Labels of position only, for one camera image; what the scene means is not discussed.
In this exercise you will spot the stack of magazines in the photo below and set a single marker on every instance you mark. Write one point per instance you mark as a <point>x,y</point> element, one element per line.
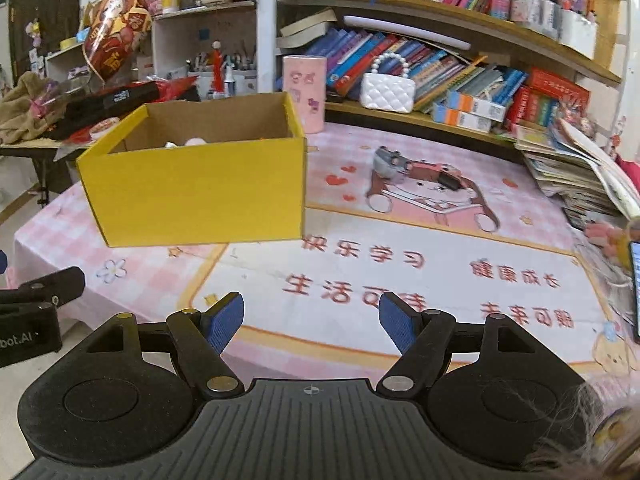
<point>565,170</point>

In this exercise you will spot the pens in desk organiser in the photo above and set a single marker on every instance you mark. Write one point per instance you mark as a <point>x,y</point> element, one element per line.
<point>225,75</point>

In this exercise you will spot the red plastic wrapping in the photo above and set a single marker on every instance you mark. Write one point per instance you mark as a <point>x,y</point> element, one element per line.
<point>175,87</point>

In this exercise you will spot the white pen container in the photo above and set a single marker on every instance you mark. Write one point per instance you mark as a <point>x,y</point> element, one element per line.
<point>577,32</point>

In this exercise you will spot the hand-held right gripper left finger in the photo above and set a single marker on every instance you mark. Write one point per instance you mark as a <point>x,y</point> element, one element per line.
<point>225,325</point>

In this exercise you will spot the white storage shelf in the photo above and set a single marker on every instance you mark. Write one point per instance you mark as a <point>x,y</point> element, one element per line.
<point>265,25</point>

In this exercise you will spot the yellow plastic holder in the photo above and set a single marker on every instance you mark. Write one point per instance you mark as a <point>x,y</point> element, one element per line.
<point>629,250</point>

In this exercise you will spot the wooden bookshelf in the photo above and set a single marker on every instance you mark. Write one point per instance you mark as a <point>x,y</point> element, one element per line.
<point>450,15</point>

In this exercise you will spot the pink pencil holder with stickers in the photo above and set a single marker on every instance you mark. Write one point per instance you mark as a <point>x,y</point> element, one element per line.
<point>305,105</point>

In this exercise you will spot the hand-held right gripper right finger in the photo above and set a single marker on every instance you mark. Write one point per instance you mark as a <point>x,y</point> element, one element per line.
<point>397,322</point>

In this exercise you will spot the long black box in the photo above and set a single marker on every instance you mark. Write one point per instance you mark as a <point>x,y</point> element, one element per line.
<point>115,97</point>

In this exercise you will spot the pink printed table mat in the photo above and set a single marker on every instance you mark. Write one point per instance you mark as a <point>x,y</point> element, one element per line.
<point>350,230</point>

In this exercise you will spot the pink red cloth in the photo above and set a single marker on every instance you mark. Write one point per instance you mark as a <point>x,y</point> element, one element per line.
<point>630,172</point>

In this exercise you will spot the white rolled paper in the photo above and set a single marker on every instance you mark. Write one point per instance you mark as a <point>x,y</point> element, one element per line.
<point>400,30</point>

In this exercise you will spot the yellow cardboard box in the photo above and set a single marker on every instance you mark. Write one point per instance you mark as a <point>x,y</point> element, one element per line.
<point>200,195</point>

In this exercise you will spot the red white tape roll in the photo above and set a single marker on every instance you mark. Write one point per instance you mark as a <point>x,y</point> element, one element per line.
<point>104,129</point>

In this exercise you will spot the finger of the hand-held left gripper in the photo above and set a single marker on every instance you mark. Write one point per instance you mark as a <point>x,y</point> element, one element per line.
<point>55,282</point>
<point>3,261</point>

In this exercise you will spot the pink plush toy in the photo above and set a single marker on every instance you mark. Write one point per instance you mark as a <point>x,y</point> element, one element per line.
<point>195,142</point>

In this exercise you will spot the person's hair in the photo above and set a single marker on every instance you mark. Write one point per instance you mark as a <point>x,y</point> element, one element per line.
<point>590,440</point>

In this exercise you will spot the brown cloth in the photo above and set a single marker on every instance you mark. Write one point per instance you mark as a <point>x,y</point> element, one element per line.
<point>25,110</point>

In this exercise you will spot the stack of thick grey books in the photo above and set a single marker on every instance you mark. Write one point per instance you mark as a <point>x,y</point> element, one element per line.
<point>307,27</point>

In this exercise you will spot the red gold foil decoration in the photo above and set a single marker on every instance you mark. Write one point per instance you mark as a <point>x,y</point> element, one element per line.
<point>115,20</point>

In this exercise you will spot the black folding table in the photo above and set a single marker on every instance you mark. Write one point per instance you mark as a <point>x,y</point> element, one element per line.
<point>42,170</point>

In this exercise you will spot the dark wooden door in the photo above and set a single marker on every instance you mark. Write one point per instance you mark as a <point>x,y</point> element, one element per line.
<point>45,5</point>

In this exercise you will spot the row of colourful books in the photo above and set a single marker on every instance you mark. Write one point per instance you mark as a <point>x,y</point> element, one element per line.
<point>440,70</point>

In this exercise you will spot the grey toy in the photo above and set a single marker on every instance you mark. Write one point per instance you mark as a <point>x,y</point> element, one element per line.
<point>390,162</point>

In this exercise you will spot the white quilted handbag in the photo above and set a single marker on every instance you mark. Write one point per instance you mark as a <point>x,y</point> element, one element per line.
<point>387,92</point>

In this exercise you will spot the pink plush doll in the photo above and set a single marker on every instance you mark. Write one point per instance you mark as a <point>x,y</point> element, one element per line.
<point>602,235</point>

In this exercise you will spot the row of red dictionaries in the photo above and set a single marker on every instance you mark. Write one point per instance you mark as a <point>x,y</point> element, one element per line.
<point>550,90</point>

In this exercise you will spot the orange and white box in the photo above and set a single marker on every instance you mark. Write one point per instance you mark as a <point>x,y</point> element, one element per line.
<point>460,119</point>
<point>475,105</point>

